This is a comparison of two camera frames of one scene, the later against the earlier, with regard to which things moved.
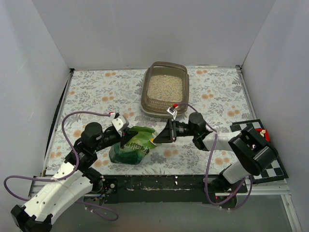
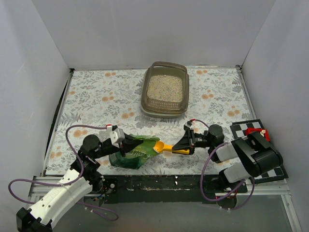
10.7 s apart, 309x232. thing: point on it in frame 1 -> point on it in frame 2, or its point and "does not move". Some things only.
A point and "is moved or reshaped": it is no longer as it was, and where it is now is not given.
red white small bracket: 264,133 does not move
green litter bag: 134,150 is moved or reshaped
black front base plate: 166,189 does not move
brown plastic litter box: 165,84 does not move
